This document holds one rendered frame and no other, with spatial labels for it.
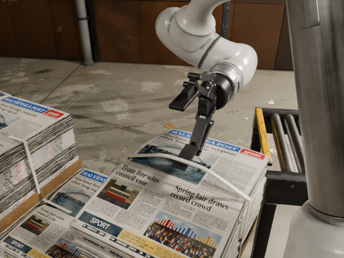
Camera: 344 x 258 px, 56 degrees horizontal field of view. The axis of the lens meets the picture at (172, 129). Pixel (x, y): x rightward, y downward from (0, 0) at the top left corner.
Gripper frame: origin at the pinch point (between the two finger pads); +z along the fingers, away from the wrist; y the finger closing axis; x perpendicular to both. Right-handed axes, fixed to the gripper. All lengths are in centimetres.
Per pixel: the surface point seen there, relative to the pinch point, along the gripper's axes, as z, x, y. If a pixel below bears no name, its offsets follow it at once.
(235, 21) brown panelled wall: -338, 96, 89
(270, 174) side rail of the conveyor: -47, -12, 46
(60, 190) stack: -3, 47, 39
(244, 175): -7.0, -11.9, 12.1
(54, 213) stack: 5, 41, 38
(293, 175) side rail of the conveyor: -50, -19, 46
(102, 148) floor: -112, 132, 130
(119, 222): 15.7, 5.3, 11.2
